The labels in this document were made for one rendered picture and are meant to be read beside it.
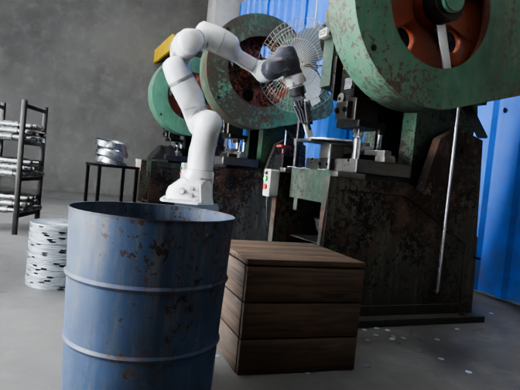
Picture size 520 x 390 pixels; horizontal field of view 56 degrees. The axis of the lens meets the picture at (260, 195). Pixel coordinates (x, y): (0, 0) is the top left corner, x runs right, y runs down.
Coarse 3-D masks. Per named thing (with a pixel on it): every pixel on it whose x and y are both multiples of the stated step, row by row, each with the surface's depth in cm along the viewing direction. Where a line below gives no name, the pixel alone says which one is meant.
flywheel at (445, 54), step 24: (408, 0) 193; (432, 0) 186; (456, 0) 186; (408, 24) 194; (432, 24) 194; (456, 24) 204; (480, 24) 209; (408, 48) 198; (432, 48) 200; (456, 48) 208
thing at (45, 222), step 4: (32, 220) 228; (36, 220) 231; (40, 220) 233; (44, 220) 234; (48, 220) 235; (52, 220) 237; (56, 220) 238; (60, 220) 240; (64, 220) 241; (36, 224) 216; (40, 224) 215; (44, 224) 219; (48, 224) 220; (52, 224) 221; (56, 224) 222; (60, 224) 223; (64, 224) 223
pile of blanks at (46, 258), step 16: (32, 224) 218; (32, 240) 218; (48, 240) 215; (64, 240) 216; (32, 256) 220; (48, 256) 215; (64, 256) 217; (32, 272) 217; (48, 272) 216; (48, 288) 216; (64, 288) 218
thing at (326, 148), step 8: (320, 144) 233; (328, 144) 226; (336, 144) 225; (344, 144) 225; (352, 144) 227; (320, 152) 232; (328, 152) 226; (336, 152) 226; (320, 160) 232; (328, 160) 226; (320, 168) 231; (328, 168) 226
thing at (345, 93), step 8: (344, 72) 236; (344, 80) 235; (344, 88) 235; (344, 96) 233; (344, 104) 228; (352, 104) 228; (360, 104) 226; (368, 104) 228; (376, 104) 230; (336, 112) 234; (344, 112) 228; (352, 112) 227; (360, 112) 227; (368, 112) 228; (376, 112) 230; (344, 120) 233; (368, 120) 229; (376, 120) 231
